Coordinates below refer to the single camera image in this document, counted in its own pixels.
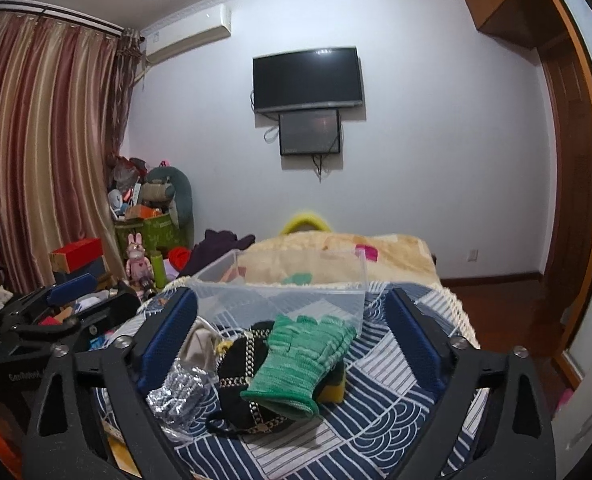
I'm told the red orange box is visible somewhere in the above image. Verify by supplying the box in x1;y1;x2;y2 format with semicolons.
50;238;103;274

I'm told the pink rabbit figurine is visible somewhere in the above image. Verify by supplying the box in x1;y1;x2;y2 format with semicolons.
126;233;154;289

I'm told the black hat with chain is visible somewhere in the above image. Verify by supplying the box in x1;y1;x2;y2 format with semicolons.
206;321;293;438

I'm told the blue white patterned tablecloth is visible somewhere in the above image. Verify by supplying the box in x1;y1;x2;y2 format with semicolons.
172;282;434;479

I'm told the clear plastic storage bin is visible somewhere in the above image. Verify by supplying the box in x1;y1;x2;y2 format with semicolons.
186;250;368;333

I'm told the silver shiny plastic bag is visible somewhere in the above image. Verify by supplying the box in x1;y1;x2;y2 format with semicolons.
146;359;216;442

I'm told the beige patchwork blanket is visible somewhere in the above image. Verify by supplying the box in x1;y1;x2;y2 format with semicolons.
238;231;440;285

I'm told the wooden overhead cabinet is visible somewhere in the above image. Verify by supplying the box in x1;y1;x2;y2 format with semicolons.
465;0;558;50

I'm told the green knit glove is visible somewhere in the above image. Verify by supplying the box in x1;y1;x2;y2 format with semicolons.
241;314;357;420

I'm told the small black wall monitor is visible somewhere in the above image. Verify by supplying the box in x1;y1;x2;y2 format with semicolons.
279;110;342;157

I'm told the brown wooden door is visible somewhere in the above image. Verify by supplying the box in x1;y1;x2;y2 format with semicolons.
538;0;592;389

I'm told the striped pink brown curtain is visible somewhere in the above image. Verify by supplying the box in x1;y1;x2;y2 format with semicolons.
0;11;139;292

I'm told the yellow green chair back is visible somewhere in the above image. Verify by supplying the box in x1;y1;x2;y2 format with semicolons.
280;211;332;235

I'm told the large black wall television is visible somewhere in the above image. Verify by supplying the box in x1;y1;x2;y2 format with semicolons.
253;47;364;114

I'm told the dark purple garment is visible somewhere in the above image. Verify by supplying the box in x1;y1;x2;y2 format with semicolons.
179;229;256;276

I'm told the green storage box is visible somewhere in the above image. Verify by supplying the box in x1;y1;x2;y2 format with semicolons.
114;214;184;258

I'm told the yellow green sponge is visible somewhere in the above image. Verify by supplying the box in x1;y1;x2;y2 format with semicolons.
313;361;346;404

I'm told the white wall air conditioner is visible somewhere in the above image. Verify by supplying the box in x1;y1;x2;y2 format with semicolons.
144;4;232;66

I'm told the grey green plush toy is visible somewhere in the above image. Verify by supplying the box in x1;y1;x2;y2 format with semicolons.
140;166;193;230

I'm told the red cloth item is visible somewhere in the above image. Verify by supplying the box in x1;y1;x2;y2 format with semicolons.
168;246;192;272

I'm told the green cylindrical bottle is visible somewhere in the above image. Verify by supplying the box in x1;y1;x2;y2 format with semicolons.
150;250;167;289

